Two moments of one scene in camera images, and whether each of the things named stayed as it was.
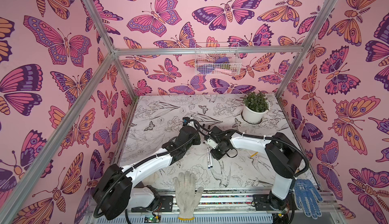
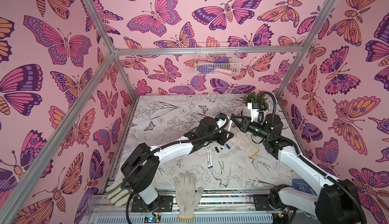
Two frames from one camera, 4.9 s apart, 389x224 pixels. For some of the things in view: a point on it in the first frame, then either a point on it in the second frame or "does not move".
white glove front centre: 187,197 does not move
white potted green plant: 256,105 does not move
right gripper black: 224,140 → 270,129
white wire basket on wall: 217,59 does not move
